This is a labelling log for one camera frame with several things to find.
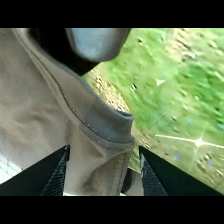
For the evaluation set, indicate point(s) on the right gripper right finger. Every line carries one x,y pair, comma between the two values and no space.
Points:
170,181

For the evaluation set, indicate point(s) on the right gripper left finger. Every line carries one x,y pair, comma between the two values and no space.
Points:
40,180

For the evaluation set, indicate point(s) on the beige T-shirt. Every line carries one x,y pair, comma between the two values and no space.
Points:
36,113

